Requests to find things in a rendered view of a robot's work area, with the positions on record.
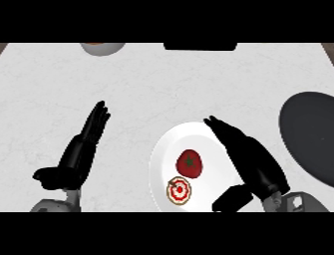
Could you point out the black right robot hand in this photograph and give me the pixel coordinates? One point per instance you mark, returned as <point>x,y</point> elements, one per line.
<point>253,162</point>

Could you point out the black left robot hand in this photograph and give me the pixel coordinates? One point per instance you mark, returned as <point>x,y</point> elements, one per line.
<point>78,156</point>

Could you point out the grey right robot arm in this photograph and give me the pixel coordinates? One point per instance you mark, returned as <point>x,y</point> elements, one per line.
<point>291,202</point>

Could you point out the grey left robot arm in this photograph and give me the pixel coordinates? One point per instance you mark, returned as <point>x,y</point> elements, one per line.
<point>56,204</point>

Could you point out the white round plate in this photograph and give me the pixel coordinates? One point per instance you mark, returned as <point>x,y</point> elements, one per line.
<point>208,166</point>

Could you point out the red tomato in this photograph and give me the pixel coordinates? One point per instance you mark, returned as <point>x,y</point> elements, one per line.
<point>189,163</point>

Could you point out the dark grey pan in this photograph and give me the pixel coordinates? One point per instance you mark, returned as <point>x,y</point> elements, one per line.
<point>321,139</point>

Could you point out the grey bowl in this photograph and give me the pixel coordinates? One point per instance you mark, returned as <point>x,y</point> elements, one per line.
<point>100,48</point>

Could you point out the black appliance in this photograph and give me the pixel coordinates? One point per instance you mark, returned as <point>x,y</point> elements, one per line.
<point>199,46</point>

